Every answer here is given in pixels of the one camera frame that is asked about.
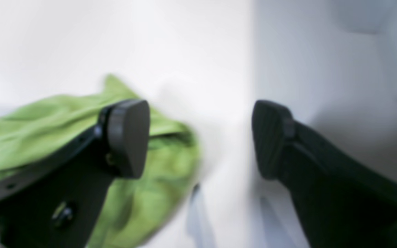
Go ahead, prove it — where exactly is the green t-shirt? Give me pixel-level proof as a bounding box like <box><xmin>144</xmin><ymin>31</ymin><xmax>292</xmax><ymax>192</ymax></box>
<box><xmin>0</xmin><ymin>75</ymin><xmax>200</xmax><ymax>248</ymax></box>

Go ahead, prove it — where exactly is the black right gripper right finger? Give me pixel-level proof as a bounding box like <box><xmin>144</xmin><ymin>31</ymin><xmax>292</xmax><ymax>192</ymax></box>
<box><xmin>252</xmin><ymin>100</ymin><xmax>296</xmax><ymax>180</ymax></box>

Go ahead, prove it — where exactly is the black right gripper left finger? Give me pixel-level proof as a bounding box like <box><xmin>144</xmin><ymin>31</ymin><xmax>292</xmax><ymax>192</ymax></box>
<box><xmin>98</xmin><ymin>99</ymin><xmax>150</xmax><ymax>179</ymax></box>

